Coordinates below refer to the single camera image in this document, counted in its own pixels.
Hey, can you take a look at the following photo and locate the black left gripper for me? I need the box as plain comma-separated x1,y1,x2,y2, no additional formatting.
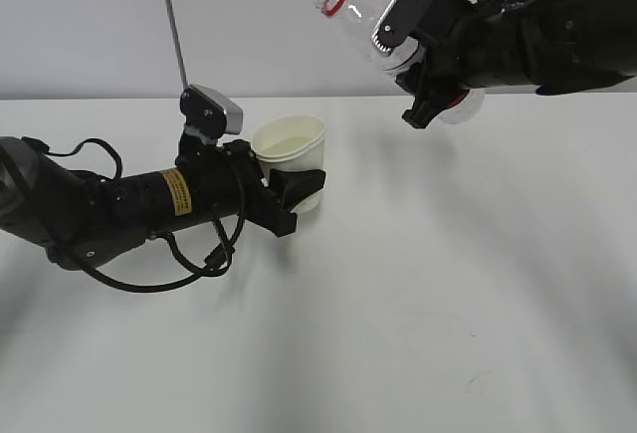
175,138,326,238

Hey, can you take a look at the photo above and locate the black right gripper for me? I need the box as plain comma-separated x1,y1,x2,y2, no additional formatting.
396,0,503,129

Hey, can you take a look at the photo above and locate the white paper cup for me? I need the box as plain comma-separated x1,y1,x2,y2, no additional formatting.
251,115,326,184

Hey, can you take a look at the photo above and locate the Nongfu Spring water bottle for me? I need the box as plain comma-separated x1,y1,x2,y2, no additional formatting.
313,0,486,127

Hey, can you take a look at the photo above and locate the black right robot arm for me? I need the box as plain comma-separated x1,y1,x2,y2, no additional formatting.
399,0,636,128

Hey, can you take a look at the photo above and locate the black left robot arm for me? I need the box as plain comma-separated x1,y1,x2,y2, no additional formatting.
1,136,326,271

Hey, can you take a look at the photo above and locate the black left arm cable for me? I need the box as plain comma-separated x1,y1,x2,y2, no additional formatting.
21,136,249,294

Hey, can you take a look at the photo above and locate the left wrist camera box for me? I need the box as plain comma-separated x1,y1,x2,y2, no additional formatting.
180,85,244,145

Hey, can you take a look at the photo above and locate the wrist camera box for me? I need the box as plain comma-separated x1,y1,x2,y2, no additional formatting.
180,85,244,145
371,0,436,56

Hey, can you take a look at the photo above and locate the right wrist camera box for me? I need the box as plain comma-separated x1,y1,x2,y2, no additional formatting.
371,0,436,56

